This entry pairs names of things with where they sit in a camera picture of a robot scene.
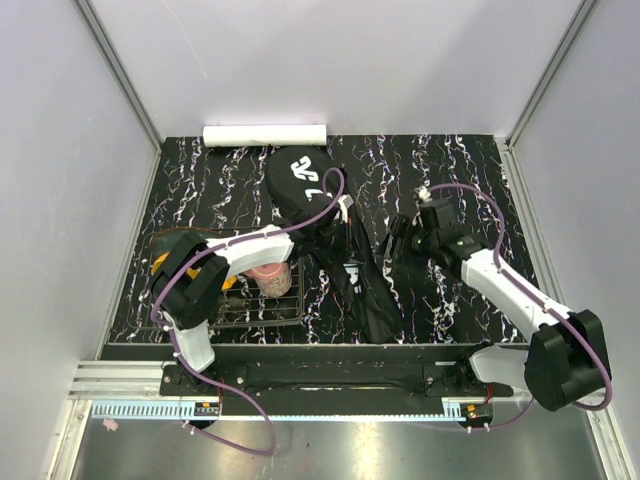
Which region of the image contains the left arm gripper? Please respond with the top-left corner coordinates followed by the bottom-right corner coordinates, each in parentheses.
top-left (314, 219), bottom-right (367, 266)

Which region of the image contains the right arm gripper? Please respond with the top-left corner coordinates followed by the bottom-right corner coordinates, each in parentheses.
top-left (373, 214), bottom-right (438, 272)

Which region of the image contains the black racket bag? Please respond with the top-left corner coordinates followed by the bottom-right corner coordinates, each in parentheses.
top-left (265, 146), bottom-right (402, 344)

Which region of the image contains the white shuttlecock tube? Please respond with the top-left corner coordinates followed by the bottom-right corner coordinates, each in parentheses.
top-left (202, 125), bottom-right (327, 147)

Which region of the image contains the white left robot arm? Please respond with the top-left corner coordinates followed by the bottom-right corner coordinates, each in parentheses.
top-left (150, 209), bottom-right (350, 396)

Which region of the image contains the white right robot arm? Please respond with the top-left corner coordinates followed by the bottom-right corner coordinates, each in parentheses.
top-left (381, 200), bottom-right (612, 412)

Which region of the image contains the pink patterned mug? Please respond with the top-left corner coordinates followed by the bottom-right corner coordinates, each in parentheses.
top-left (249, 263), bottom-right (292, 298)

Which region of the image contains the green round object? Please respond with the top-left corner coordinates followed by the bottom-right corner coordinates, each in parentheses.
top-left (150, 227), bottom-right (221, 258)

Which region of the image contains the yellow cloth item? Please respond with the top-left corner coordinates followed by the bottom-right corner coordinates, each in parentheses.
top-left (151, 252), bottom-right (236, 294)

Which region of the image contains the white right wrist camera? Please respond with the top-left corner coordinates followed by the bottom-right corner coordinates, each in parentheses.
top-left (415, 186), bottom-right (432, 204)

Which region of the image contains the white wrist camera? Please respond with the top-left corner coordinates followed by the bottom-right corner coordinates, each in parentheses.
top-left (335, 195), bottom-right (354, 223)
top-left (415, 186), bottom-right (432, 204)

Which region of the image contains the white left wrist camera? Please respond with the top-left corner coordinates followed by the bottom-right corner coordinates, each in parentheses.
top-left (335, 195), bottom-right (354, 223)

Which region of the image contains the wire rack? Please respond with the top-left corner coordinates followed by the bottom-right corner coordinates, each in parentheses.
top-left (209, 261), bottom-right (305, 330)

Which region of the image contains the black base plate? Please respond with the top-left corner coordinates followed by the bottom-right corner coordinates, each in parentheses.
top-left (159, 362), bottom-right (514, 399)

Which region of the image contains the aluminium frame rail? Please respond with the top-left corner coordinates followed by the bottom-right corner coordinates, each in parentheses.
top-left (69, 360), bottom-right (163, 399)

